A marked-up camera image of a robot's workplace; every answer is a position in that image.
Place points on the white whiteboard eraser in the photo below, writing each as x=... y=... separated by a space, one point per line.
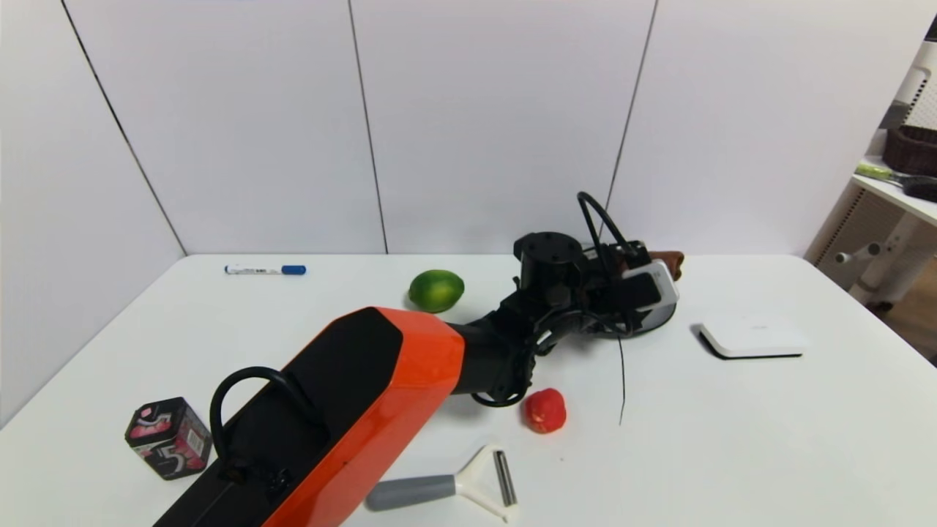
x=750 y=338

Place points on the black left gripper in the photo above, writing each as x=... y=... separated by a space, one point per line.
x=637 y=293

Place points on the gray round plate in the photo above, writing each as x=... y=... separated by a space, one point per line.
x=661 y=320

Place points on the black pink gum box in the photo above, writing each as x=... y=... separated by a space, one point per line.
x=170 y=439

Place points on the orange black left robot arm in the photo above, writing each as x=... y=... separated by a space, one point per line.
x=395 y=366

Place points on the white marker blue cap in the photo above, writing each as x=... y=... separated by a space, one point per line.
x=263 y=270

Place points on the white pegboard panel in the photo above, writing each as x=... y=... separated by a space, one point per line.
x=924 y=95

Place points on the white gray wrist camera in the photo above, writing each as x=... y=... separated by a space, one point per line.
x=667 y=289

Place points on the white shelf unit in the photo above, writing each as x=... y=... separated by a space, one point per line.
x=886 y=189

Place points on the brown cloth towel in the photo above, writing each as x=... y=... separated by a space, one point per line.
x=670 y=265

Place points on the dark brown woven basket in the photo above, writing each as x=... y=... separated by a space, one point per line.
x=911 y=150

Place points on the red tomato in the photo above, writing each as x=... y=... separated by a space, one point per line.
x=544 y=411

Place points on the black object on shelf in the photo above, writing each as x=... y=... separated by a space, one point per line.
x=921 y=188

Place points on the green lime fruit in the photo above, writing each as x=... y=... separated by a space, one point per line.
x=436 y=290

